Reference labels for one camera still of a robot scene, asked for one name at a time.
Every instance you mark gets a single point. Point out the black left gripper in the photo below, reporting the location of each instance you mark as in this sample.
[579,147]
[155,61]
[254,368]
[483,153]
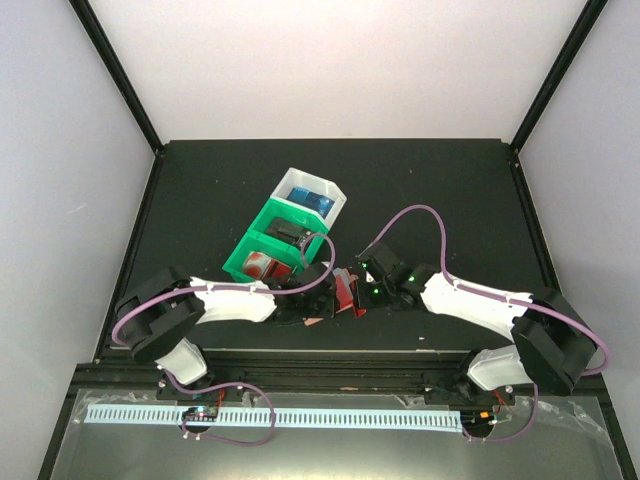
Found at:
[326,311]

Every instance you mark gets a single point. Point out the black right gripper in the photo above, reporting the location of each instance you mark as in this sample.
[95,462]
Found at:
[365,297]

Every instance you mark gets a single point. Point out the tan leather card holder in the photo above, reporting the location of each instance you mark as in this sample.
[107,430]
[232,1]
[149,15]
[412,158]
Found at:
[315,321]

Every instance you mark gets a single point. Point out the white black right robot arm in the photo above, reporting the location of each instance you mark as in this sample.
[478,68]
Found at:
[548,344]

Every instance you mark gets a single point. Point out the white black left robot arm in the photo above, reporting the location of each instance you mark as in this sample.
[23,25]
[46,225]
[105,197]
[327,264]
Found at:
[154,321]

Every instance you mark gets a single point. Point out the red white card stack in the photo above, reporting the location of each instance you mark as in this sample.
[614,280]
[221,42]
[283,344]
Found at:
[259,266]

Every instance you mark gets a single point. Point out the black vip card stack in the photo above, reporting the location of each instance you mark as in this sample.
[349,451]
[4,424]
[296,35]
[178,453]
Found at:
[287,232]

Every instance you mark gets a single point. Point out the blue card stack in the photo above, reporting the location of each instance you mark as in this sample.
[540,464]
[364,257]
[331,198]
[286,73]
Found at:
[311,200]

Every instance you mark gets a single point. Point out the left green plastic bin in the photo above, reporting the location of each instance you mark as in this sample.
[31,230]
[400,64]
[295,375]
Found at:
[254,241]

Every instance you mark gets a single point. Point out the green plastic bin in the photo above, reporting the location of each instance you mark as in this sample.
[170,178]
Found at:
[275,208]
[254,241]

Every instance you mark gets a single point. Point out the middle green plastic bin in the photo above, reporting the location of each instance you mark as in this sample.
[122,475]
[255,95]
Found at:
[275,208]

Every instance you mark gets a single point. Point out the white plastic bin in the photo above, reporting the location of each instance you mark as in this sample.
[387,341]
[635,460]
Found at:
[298,178]

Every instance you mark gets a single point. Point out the left controller board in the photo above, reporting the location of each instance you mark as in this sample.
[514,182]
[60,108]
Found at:
[199,414]

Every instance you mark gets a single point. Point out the controller board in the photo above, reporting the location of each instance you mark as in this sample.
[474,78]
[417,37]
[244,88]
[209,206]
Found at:
[199,414]
[478,418]

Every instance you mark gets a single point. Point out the right controller board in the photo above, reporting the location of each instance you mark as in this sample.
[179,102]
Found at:
[478,418]

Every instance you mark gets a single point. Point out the white slotted cable duct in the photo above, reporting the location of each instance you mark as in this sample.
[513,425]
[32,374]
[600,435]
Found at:
[301,418]

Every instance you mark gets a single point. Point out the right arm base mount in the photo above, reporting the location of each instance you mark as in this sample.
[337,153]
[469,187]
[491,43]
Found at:
[461,392]

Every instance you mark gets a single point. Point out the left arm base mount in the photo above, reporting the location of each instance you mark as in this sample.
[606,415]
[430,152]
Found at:
[207,389]

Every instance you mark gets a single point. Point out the black frame post right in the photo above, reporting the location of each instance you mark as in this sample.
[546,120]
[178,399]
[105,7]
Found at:
[577,36]

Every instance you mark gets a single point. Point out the black frame post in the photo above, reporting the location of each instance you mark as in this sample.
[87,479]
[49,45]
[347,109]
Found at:
[577,36]
[101,43]

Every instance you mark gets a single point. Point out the black frame post left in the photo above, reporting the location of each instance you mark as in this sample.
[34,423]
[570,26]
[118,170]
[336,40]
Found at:
[101,43]

